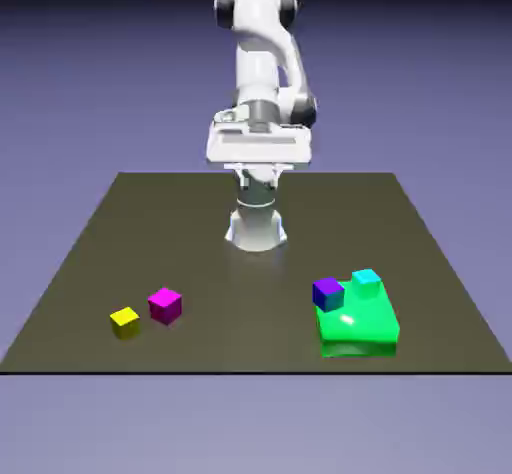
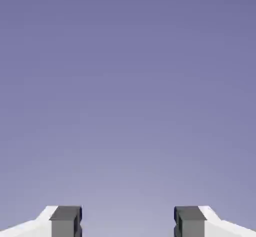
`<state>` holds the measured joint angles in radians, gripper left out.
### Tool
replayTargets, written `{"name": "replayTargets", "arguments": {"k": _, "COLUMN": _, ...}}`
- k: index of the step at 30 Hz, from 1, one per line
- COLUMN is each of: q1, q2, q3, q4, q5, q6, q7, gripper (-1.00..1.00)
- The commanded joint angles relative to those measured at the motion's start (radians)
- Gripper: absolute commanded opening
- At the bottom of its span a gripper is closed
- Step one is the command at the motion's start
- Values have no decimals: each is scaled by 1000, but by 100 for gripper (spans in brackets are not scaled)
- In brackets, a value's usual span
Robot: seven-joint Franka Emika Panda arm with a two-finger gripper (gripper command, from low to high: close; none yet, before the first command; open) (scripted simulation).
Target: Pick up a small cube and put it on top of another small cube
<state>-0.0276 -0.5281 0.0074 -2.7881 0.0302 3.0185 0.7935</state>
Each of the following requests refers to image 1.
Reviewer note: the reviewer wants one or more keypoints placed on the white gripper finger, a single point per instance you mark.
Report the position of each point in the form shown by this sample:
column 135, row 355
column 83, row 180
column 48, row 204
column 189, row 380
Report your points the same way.
column 242, row 180
column 276, row 178

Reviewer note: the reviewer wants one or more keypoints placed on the small magenta cube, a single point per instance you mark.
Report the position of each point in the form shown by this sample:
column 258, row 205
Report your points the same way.
column 164, row 306

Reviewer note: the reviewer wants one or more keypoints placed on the small cyan cube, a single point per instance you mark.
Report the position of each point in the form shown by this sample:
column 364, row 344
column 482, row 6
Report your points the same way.
column 366, row 282

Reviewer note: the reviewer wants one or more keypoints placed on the small blue cube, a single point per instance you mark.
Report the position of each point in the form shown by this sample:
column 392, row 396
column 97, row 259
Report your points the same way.
column 328, row 294

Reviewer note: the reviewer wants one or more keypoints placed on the large green box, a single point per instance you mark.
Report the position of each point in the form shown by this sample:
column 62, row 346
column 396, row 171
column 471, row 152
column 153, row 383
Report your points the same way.
column 360, row 326

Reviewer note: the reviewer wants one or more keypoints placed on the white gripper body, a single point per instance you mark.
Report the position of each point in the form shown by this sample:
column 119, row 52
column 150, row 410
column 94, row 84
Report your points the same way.
column 260, row 150

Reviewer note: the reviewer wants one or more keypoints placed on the small yellow cube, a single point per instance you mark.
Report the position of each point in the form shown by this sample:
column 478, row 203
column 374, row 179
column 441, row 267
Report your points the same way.
column 124, row 321

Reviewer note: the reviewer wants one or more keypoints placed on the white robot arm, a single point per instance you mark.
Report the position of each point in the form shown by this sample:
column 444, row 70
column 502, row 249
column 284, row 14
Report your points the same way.
column 256, row 70

